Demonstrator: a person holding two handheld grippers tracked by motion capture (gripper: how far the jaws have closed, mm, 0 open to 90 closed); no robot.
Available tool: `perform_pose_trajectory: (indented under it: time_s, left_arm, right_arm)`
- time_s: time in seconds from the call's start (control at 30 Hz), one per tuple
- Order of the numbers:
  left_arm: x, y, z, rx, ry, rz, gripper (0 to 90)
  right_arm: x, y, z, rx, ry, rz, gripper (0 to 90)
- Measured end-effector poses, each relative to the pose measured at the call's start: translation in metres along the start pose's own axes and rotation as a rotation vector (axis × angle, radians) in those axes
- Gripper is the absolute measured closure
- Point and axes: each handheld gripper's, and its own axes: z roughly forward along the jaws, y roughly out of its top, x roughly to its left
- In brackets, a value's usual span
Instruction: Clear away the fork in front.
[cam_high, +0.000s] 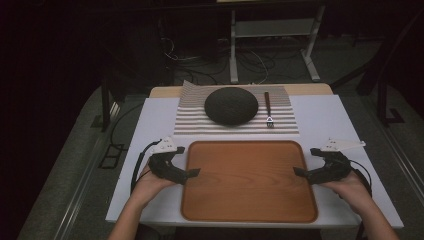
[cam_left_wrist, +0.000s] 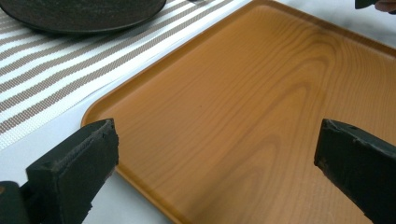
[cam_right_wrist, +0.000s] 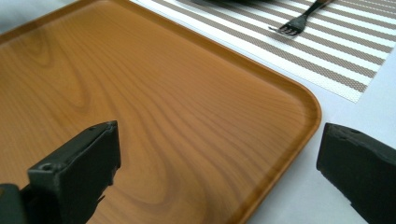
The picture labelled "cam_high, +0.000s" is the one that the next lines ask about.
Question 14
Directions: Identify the brown wooden tray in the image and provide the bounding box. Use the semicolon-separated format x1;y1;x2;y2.
180;140;319;224

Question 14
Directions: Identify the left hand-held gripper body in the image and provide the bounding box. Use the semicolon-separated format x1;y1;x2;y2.
147;135;188;185

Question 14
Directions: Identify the striped placemat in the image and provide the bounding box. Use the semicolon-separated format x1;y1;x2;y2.
173;79;300;137

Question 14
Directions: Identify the tangle of floor cables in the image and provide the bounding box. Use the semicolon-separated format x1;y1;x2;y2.
159;34;298;86

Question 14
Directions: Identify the white board table cover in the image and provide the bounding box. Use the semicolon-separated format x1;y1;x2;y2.
105;94;405;230

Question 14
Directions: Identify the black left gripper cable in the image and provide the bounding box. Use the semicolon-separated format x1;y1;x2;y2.
130;139;163;195

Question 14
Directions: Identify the dark metal stand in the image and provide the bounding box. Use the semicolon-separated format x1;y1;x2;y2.
354;9;424;128
99;78;128;133

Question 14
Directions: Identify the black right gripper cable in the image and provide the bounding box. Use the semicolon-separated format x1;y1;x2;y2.
349;158;374;198

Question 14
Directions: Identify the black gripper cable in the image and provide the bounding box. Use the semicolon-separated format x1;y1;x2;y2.
130;139;163;195
349;158;374;198

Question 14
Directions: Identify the dark round bowl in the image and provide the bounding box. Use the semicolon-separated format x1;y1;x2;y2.
203;86;260;127

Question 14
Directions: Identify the white metal stand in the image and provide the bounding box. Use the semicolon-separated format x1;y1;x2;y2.
228;4;326;85

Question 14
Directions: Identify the person's right hand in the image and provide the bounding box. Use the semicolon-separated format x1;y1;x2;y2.
321;170;372;215

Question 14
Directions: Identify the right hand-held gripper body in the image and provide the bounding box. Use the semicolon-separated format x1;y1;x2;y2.
307;137;367;186

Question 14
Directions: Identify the person's left hand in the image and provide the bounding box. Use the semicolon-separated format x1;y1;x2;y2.
131;165;176;208

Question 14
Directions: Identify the fork with brown handle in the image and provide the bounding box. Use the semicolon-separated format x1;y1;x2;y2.
264;91;275;129

